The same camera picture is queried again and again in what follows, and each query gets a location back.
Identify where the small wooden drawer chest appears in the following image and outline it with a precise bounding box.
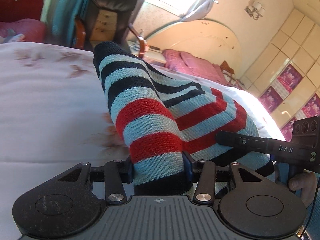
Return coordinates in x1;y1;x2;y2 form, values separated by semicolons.
89;8;119;42

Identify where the teal curtain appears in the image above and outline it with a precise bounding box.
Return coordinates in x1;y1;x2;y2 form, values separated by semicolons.
49;0;93;43

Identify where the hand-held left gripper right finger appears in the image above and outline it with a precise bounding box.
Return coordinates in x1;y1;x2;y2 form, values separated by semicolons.
182;151;266;202

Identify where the striped knit sweater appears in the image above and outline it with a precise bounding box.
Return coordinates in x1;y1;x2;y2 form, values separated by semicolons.
92;41;275;197

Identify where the person's right hand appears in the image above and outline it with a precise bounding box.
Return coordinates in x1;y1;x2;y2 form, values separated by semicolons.
288;171;318;206

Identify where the red heart-shaped headboard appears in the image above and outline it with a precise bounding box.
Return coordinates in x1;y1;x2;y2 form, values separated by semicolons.
0;0;50;25

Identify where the white floral quilt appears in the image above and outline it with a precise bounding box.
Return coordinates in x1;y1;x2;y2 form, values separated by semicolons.
0;42;287;240

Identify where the purple poster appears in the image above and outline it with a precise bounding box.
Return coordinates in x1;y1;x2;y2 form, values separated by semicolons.
276;64;303;93
301;93;320;119
259;86;284;113
280;117;298;142

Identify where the red patterned cushion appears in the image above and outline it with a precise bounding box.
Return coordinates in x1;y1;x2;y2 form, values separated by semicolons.
220;60;245;90

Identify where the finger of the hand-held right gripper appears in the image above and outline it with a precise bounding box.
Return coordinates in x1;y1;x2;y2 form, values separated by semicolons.
215;130;267;153

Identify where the thin black cable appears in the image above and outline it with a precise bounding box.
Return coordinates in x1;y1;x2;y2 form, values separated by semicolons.
299;174;320;240

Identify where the person's right forearm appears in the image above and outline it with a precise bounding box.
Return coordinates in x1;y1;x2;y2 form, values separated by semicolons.
301;176;320;240

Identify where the cream nightstand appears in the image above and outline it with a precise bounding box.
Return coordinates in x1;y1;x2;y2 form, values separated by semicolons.
127;40;167;64

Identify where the pink pillow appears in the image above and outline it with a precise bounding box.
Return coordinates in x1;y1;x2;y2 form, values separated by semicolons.
162;49;193;73
180;51;229;84

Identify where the silver wall lamp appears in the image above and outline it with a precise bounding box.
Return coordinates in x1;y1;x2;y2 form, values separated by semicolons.
244;1;266;20

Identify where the black leather armchair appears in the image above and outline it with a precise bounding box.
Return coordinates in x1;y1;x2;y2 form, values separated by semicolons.
72;0;146;58

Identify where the cream wardrobe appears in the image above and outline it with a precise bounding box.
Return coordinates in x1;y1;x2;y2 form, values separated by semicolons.
237;7;320;143

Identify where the cream arched headboard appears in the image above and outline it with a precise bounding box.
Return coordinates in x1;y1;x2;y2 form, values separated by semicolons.
145;18;243;80

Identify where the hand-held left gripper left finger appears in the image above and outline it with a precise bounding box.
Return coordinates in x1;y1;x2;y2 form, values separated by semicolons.
58;155;134;203

